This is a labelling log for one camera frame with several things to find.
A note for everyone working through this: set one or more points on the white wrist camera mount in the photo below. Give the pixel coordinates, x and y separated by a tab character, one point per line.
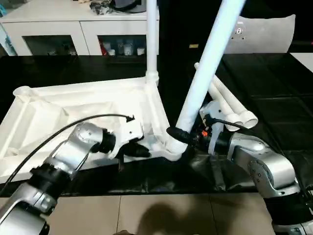
215	112
127	132

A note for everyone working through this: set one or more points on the grey pillow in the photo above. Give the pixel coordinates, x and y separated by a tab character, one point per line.
264	34

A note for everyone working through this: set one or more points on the small white jar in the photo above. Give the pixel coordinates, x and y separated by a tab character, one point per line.
111	52
140	51

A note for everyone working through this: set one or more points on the grey pot on cabinet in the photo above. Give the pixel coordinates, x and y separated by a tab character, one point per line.
132	5

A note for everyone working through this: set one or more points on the white plastic table top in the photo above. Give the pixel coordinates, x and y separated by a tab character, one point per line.
73	105

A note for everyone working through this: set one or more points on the small brown tag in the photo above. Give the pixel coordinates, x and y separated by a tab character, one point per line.
194	46

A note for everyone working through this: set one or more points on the white glass-door cabinet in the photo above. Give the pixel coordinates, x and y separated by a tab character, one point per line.
61	27

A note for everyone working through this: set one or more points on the black table mat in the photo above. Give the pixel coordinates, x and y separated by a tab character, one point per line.
269	85

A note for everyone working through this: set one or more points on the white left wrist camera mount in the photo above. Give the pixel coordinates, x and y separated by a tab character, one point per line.
127	132

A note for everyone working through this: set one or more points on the white plastic table leg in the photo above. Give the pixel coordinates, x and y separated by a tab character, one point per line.
227	105
207	68
152	36
239	105

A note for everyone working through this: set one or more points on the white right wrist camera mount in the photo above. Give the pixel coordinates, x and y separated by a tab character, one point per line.
215	112

